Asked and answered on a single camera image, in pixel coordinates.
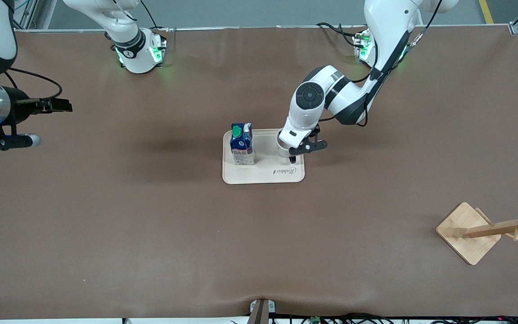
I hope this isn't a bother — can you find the white mug black handle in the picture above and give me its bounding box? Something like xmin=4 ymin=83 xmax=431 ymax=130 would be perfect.
xmin=277 ymin=130 xmax=297 ymax=164

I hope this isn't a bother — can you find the blue milk carton green cap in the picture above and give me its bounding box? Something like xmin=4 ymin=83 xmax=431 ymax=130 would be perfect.
xmin=230 ymin=122 xmax=255 ymax=166

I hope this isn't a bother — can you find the beige plastic tray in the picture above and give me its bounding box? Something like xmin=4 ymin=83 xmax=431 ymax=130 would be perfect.
xmin=222 ymin=128 xmax=306 ymax=185

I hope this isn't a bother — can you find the wooden cup rack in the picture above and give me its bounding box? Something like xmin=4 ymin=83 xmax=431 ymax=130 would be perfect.
xmin=436 ymin=195 xmax=518 ymax=266

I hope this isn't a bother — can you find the black left base cable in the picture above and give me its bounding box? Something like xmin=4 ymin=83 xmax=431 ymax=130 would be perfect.
xmin=317 ymin=22 xmax=365 ymax=48

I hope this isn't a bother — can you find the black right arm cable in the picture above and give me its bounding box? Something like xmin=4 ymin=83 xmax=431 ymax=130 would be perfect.
xmin=5 ymin=67 xmax=63 ymax=100

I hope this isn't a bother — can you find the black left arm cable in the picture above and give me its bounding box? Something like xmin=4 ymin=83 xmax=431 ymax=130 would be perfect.
xmin=320 ymin=0 xmax=444 ymax=127

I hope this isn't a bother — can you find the black right base cable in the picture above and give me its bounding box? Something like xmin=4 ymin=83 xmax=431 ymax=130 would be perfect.
xmin=140 ymin=0 xmax=170 ymax=33

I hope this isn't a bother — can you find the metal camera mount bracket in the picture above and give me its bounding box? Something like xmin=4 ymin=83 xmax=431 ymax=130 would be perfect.
xmin=249 ymin=298 xmax=277 ymax=324

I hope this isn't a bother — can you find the brown table mat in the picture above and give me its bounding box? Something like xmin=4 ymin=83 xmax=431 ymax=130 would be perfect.
xmin=0 ymin=25 xmax=518 ymax=321

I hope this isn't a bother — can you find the black base cable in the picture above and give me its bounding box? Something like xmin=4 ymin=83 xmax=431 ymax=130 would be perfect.
xmin=140 ymin=0 xmax=170 ymax=33
xmin=317 ymin=22 xmax=365 ymax=48

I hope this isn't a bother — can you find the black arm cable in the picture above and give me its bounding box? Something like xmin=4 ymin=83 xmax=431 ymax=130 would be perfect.
xmin=5 ymin=67 xmax=63 ymax=100
xmin=320 ymin=0 xmax=444 ymax=127

